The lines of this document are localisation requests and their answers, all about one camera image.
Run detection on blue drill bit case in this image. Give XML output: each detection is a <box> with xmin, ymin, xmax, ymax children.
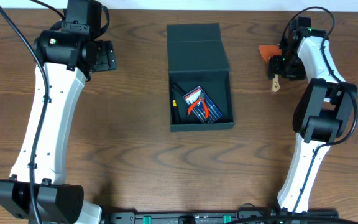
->
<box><xmin>183</xmin><ymin>86</ymin><xmax>223</xmax><ymax>124</ymax></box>

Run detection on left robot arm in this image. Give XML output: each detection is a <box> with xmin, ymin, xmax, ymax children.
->
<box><xmin>0</xmin><ymin>0</ymin><xmax>117</xmax><ymax>224</ymax></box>

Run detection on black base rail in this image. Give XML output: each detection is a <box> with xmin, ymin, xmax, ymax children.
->
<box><xmin>101</xmin><ymin>210</ymin><xmax>340</xmax><ymax>224</ymax></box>

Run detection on red handled pliers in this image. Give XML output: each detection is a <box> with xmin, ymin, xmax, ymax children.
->
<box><xmin>186</xmin><ymin>90</ymin><xmax>210</xmax><ymax>121</ymax></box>

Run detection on black yellow screwdriver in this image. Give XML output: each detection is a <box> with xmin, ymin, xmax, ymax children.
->
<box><xmin>172</xmin><ymin>83</ymin><xmax>186</xmax><ymax>124</ymax></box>

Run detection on black gift box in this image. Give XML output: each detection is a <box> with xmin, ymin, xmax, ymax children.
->
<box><xmin>167</xmin><ymin>24</ymin><xmax>234</xmax><ymax>132</ymax></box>

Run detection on orange scraper wooden handle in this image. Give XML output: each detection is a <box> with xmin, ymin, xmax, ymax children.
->
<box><xmin>259</xmin><ymin>45</ymin><xmax>282</xmax><ymax>92</ymax></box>

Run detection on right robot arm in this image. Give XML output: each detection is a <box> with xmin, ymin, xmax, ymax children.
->
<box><xmin>268</xmin><ymin>17</ymin><xmax>357</xmax><ymax>214</ymax></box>

